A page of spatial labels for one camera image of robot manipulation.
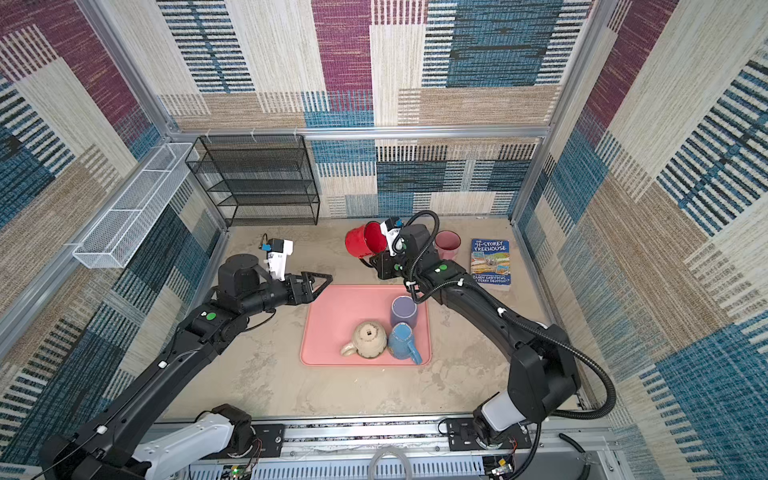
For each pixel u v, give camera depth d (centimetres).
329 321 94
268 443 73
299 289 63
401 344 80
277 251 64
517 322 46
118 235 71
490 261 105
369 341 81
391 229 72
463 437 73
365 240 76
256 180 108
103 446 38
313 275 64
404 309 87
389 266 71
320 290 66
